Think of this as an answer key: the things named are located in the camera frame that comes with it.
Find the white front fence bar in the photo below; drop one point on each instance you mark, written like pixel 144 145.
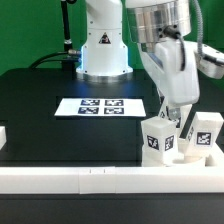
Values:
pixel 110 180

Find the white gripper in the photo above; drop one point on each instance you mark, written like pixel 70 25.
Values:
pixel 180 87

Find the white round stool seat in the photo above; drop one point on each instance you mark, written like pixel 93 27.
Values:
pixel 186 160

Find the white left fence piece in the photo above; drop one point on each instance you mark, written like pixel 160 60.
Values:
pixel 2 136

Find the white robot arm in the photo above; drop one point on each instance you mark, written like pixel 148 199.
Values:
pixel 158 28

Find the white marker sheet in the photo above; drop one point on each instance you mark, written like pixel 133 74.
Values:
pixel 101 107

